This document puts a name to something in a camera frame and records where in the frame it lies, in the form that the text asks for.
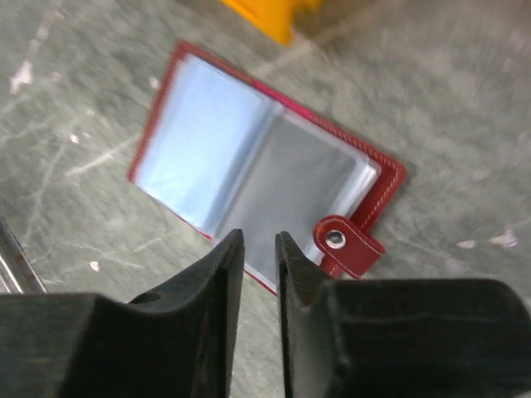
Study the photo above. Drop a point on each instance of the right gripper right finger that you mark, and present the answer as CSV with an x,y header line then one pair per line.
x,y
398,337

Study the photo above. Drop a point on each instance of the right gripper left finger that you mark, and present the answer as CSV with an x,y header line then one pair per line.
x,y
175,340

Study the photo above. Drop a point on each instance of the red card holder wallet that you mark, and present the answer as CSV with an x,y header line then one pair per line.
x,y
222,151

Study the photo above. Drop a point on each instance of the yellow plastic bin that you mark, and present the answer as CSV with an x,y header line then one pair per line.
x,y
273,17

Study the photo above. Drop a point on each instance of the aluminium mounting rail frame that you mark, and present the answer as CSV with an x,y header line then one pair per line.
x,y
17,273

